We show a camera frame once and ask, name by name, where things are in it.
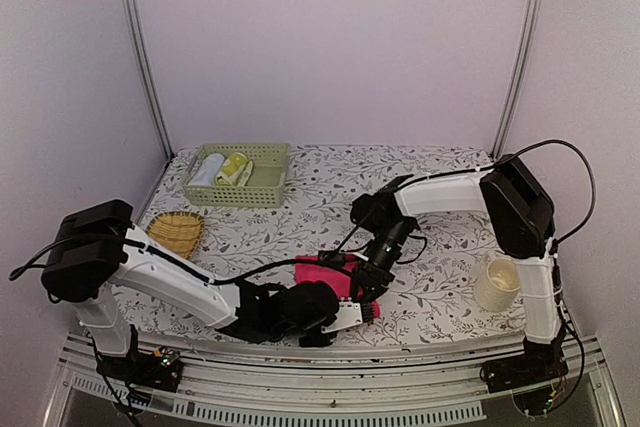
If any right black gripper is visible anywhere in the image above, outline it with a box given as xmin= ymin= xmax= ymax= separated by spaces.
xmin=351 ymin=218 xmax=414 ymax=307

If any pink towel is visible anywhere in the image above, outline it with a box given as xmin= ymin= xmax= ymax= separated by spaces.
xmin=295 ymin=253 xmax=381 ymax=319

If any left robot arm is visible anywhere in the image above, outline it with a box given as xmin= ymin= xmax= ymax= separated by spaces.
xmin=41 ymin=199 xmax=339 ymax=381

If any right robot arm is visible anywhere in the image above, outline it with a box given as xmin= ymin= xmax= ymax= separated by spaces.
xmin=350 ymin=158 xmax=566 ymax=383

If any cream ribbed mug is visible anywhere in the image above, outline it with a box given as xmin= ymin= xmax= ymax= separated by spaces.
xmin=473 ymin=251 xmax=520 ymax=313

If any woven bamboo tray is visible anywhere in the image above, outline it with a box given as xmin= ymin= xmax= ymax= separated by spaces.
xmin=146 ymin=211 xmax=205 ymax=260

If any green plastic basket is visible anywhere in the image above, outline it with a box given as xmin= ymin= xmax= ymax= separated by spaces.
xmin=182 ymin=143 xmax=290 ymax=208

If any green patterned rolled towel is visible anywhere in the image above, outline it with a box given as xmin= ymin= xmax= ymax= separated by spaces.
xmin=215 ymin=152 xmax=254 ymax=187

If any light blue rolled towel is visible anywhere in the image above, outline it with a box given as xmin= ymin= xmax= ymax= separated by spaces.
xmin=187 ymin=153 xmax=226 ymax=187

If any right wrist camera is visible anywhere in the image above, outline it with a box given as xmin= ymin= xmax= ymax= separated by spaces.
xmin=318 ymin=250 xmax=359 ymax=270

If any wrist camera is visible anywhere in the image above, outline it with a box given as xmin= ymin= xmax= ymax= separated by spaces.
xmin=321 ymin=301 xmax=378 ymax=334
xmin=318 ymin=250 xmax=359 ymax=270

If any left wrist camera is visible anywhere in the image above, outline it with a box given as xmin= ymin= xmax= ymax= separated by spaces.
xmin=321 ymin=301 xmax=378 ymax=334

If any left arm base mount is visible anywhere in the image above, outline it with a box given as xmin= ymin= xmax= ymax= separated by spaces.
xmin=97 ymin=350 xmax=184 ymax=393

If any aluminium front rail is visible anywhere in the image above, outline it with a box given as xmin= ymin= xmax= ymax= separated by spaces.
xmin=44 ymin=329 xmax=626 ymax=427

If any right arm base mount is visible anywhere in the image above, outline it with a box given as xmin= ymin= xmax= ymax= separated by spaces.
xmin=480 ymin=343 xmax=569 ymax=393

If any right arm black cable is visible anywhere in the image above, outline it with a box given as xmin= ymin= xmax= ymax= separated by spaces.
xmin=499 ymin=139 xmax=598 ymax=248

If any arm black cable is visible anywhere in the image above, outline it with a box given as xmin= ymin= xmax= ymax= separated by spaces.
xmin=499 ymin=139 xmax=598 ymax=248
xmin=8 ymin=241 xmax=321 ymax=293

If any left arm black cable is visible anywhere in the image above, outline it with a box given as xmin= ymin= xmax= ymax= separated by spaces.
xmin=8 ymin=241 xmax=321 ymax=293

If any right aluminium frame post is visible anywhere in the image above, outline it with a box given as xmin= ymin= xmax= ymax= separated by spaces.
xmin=489 ymin=0 xmax=550 ymax=158

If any aluminium frame post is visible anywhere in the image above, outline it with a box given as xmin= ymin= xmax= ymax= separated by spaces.
xmin=489 ymin=0 xmax=550 ymax=158
xmin=122 ymin=0 xmax=175 ymax=162

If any left aluminium frame post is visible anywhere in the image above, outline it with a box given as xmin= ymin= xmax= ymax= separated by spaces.
xmin=122 ymin=0 xmax=175 ymax=162

